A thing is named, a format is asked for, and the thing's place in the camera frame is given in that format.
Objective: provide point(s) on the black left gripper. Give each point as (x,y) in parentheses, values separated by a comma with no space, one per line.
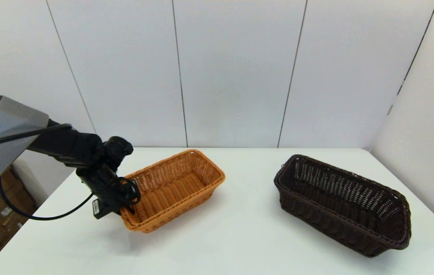
(106,187)

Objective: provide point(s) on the orange wicker basket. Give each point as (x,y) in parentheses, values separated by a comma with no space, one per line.
(174,191)

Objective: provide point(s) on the dark brown wicker basket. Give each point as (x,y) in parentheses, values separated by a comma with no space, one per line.
(316,218)

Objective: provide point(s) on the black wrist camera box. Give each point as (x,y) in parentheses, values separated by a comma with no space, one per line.
(101,209)

